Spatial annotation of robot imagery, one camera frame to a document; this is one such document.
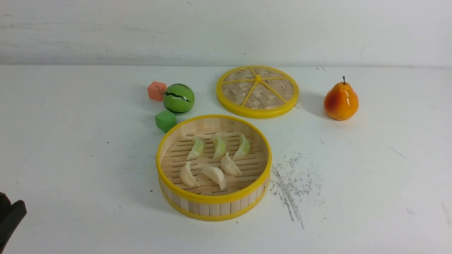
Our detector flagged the green toy watermelon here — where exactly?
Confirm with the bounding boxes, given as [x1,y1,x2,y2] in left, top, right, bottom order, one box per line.
[163,83,195,115]

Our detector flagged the orange toy pear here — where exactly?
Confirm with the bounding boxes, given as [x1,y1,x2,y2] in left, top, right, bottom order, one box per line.
[323,76,359,121]

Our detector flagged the orange foam cube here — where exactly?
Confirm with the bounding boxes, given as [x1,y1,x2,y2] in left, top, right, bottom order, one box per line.
[147,81,167,102]

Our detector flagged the green foam cube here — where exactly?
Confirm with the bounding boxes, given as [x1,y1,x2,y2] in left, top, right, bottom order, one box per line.
[154,109,177,133]

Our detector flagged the white dumpling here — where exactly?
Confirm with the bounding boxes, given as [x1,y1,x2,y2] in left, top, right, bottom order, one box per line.
[179,161,200,188]
[200,166,227,191]
[220,152,243,177]

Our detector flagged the white dumpling top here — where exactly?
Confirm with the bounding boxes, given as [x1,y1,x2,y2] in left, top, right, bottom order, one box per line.
[220,152,243,177]

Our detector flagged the white dumpling bottom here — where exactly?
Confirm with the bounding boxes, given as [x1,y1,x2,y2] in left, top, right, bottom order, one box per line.
[179,161,200,188]

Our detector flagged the green dumpling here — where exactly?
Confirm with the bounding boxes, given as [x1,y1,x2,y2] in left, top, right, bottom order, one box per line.
[210,133,226,161]
[233,134,251,160]
[187,136,204,160]

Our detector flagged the woven bamboo steamer lid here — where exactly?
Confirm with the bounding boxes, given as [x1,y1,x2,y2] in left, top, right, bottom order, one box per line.
[216,65,300,119]

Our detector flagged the green dumpling top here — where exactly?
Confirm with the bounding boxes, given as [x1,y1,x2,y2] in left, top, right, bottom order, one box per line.
[187,136,204,160]

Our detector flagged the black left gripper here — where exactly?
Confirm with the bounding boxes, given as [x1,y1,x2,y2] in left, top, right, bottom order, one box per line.
[0,192,27,253]

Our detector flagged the green dumpling bottom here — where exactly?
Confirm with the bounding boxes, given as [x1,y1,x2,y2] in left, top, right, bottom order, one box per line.
[233,134,251,160]

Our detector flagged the bamboo steamer tray yellow rim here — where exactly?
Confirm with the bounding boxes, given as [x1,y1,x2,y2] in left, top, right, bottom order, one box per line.
[156,115,272,221]

